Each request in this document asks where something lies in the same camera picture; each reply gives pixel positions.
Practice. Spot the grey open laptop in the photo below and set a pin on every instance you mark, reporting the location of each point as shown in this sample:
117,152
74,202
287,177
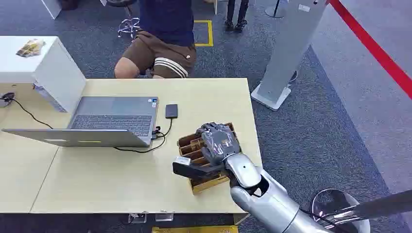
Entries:
112,119

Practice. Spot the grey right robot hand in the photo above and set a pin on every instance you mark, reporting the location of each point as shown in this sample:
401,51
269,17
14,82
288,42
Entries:
219,141

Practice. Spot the red barrier strip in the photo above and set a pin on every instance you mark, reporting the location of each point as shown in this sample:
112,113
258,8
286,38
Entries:
373,48

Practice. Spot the chrome stool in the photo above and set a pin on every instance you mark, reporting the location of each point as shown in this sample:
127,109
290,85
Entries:
128,24

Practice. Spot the standing person's legs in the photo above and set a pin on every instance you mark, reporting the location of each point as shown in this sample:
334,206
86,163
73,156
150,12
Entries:
239,16

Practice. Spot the white furniture corner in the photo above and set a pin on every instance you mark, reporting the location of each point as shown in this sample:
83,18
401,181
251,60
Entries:
51,7

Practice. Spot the yellow snack packet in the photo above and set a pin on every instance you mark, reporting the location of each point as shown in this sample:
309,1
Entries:
30,48

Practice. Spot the round pole base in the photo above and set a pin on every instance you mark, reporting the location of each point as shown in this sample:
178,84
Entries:
275,11

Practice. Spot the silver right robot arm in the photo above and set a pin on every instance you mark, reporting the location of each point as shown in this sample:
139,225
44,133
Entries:
273,202

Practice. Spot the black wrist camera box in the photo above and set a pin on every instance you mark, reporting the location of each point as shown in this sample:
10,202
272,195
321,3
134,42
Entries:
193,170

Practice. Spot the yellow floor tape square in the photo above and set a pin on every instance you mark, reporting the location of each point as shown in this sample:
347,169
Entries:
210,33

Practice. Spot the person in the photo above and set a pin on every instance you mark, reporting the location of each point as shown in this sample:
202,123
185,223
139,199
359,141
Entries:
164,38

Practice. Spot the white cabinet box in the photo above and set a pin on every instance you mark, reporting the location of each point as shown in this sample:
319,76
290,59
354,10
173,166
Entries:
58,74

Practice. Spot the yellow sheet under desk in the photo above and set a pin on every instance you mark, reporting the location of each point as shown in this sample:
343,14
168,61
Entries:
193,229

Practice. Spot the silver robot shoulder shell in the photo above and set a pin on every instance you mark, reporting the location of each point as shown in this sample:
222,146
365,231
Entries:
354,209

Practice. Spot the black external drive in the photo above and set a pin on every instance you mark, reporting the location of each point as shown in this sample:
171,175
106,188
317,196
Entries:
171,111

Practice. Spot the grey slanted floor stand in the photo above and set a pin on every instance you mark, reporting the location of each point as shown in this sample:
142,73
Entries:
286,54

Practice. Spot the wooden card box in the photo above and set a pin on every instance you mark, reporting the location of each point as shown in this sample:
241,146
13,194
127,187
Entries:
206,187

